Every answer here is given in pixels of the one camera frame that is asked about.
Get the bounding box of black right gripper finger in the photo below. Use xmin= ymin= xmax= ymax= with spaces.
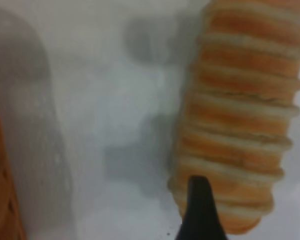
xmin=175 ymin=175 xmax=229 ymax=240

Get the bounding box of orange woven wicker basket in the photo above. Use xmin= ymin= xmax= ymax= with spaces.
xmin=0 ymin=96 xmax=28 ymax=240

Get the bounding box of striped long bread roll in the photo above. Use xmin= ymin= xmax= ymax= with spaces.
xmin=166 ymin=0 xmax=300 ymax=236

